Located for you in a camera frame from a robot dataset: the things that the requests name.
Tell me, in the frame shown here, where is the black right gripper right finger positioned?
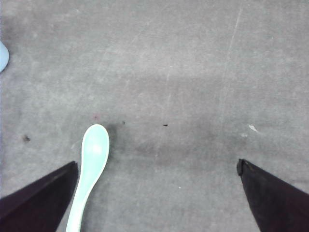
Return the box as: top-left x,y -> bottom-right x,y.
237,159 -> 309,232

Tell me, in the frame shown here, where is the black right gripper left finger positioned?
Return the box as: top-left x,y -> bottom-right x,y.
0,161 -> 78,232

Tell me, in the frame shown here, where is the mint green plastic spoon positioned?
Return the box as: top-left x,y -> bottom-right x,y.
66,124 -> 110,232

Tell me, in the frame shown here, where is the light blue plastic cup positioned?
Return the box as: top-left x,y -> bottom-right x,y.
0,42 -> 9,72

